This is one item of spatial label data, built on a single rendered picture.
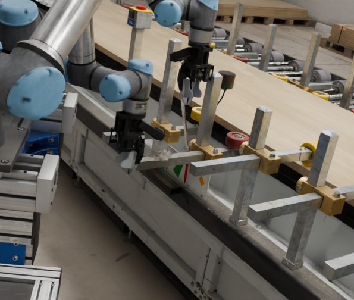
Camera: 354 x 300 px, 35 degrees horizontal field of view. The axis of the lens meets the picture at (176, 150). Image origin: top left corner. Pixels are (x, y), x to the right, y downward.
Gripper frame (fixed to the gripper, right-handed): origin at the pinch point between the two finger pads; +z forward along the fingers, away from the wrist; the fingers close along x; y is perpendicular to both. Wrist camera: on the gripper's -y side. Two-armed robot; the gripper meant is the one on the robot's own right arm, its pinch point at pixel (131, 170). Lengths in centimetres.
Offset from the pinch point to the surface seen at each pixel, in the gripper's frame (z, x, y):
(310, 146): -14, 25, -50
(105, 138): -0.1, -23.9, -3.4
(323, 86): -2, -61, -158
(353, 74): -19, -30, -137
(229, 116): -7, -18, -53
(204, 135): -8.5, -2.2, -28.8
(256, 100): -7, -33, -81
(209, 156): -3.3, 3.7, -27.5
